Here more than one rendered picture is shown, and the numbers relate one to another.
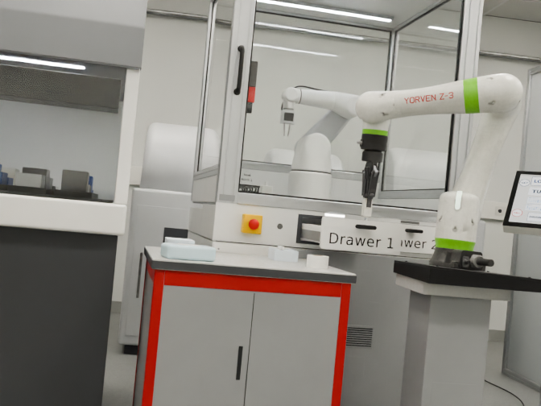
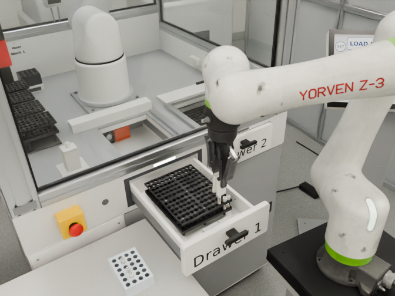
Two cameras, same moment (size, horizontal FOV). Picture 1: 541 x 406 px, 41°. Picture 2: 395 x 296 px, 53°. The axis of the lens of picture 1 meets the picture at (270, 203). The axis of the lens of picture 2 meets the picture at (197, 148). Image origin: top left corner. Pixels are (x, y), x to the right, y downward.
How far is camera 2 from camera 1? 1.97 m
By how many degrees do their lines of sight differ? 40
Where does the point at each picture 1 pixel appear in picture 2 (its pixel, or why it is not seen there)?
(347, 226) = (212, 241)
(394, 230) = (261, 214)
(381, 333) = not seen: hidden behind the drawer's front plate
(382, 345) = not seen: hidden behind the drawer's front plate
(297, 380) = not seen: outside the picture
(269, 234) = (94, 215)
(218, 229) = (29, 242)
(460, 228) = (371, 247)
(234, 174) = (23, 177)
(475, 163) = (364, 127)
